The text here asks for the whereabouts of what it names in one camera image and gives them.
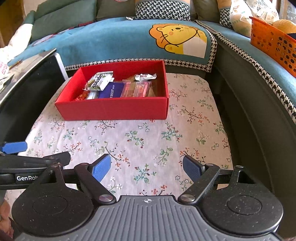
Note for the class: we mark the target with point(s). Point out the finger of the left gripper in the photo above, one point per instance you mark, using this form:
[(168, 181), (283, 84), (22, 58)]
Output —
[(13, 147)]

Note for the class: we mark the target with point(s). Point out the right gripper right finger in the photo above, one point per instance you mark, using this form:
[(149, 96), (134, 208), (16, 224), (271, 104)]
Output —
[(203, 177)]

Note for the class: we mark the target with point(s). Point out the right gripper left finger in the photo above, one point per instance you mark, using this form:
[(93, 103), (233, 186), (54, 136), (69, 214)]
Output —
[(90, 176)]

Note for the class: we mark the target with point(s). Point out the red Trolli candy bag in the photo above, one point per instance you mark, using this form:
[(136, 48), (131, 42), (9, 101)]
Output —
[(82, 96)]

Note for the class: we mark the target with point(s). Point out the purple wafer biscuit packet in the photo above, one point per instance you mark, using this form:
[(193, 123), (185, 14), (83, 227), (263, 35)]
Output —
[(112, 90)]

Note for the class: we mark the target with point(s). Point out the green white Kaprons wafer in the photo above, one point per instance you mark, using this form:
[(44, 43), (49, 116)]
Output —
[(99, 81)]

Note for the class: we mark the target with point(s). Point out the pink pastry packet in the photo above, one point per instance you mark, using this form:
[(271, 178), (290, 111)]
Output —
[(125, 90)]

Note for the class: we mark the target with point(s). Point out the white date snack packet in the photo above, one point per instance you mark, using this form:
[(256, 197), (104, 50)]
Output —
[(145, 77)]

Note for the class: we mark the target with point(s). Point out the white long snack packet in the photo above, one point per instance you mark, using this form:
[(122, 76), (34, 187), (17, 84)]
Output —
[(92, 95)]

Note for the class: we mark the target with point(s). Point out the round bun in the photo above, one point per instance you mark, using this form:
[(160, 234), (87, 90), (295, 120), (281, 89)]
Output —
[(153, 88)]

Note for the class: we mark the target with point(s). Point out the person left hand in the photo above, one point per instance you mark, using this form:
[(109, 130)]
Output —
[(5, 223)]

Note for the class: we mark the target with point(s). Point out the floral tablecloth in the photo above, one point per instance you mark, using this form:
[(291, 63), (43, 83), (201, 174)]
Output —
[(146, 155)]

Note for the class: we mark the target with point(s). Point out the red cardboard box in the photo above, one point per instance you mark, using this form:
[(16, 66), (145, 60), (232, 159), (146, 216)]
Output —
[(122, 108)]

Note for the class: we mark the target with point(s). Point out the blue lion sofa cover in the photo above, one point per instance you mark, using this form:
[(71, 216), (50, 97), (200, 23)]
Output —
[(120, 39)]

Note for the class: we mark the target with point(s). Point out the green sofa cushion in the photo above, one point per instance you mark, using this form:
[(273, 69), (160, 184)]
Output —
[(52, 17)]

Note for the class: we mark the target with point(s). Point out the orange plastic basket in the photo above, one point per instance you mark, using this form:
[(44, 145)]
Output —
[(275, 43)]

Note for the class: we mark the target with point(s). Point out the plastic bag with bread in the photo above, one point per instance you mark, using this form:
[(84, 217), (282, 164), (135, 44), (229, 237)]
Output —
[(242, 11)]

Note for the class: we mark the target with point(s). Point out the houndstooth cushion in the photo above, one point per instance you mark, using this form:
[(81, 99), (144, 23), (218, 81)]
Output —
[(162, 10)]

